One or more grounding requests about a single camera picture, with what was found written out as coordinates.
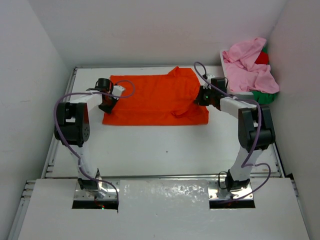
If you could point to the pink t shirt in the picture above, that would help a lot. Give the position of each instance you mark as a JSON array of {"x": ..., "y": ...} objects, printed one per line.
[{"x": 242, "y": 71}]

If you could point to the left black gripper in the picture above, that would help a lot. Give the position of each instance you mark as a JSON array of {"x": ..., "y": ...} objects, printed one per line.
[{"x": 108, "y": 110}]

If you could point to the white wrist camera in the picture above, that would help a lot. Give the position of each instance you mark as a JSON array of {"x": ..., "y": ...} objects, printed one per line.
[
  {"x": 117, "y": 91},
  {"x": 208, "y": 79}
]

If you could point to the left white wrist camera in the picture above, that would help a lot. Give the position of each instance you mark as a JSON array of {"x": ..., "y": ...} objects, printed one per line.
[{"x": 117, "y": 91}]

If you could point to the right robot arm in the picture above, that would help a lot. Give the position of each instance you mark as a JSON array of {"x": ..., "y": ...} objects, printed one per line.
[{"x": 255, "y": 132}]

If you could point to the orange t shirt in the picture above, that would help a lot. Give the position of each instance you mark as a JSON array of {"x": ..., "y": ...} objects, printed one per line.
[{"x": 158, "y": 100}]

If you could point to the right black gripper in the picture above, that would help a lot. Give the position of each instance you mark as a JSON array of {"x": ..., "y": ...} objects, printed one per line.
[{"x": 199, "y": 100}]

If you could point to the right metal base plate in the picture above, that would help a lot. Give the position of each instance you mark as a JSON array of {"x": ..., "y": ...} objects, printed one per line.
[{"x": 217, "y": 191}]

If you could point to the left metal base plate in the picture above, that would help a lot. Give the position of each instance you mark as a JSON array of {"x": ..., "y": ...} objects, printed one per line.
[{"x": 106, "y": 192}]

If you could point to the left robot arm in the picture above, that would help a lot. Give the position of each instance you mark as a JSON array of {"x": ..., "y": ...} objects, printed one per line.
[{"x": 72, "y": 129}]

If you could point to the metal base plate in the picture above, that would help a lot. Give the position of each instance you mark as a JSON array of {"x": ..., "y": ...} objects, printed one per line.
[
  {"x": 106, "y": 192},
  {"x": 217, "y": 191}
]

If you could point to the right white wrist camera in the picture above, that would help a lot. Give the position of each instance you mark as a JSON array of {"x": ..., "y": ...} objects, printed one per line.
[{"x": 208, "y": 79}]

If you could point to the white plastic bin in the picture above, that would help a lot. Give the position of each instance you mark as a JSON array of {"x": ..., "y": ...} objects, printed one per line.
[{"x": 240, "y": 95}]

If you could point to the green t shirt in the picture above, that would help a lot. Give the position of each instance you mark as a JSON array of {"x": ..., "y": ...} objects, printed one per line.
[{"x": 261, "y": 97}]

